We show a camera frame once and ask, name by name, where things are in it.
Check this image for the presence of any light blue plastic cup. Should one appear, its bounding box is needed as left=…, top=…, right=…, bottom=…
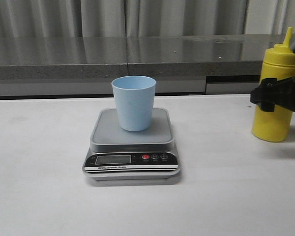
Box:
left=112, top=76, right=156, bottom=132

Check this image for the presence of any grey stone counter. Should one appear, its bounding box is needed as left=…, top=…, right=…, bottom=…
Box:
left=0, top=34, right=284, bottom=99

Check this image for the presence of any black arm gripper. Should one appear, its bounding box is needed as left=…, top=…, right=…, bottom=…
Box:
left=250, top=37, right=295, bottom=112

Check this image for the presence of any grey curtain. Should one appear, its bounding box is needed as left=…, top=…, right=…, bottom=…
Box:
left=0, top=0, right=295, bottom=38

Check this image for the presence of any silver digital kitchen scale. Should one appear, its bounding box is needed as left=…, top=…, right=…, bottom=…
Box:
left=82, top=108, right=181, bottom=181

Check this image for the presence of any yellow squeeze bottle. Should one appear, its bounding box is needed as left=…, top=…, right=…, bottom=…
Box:
left=250, top=27, right=295, bottom=142

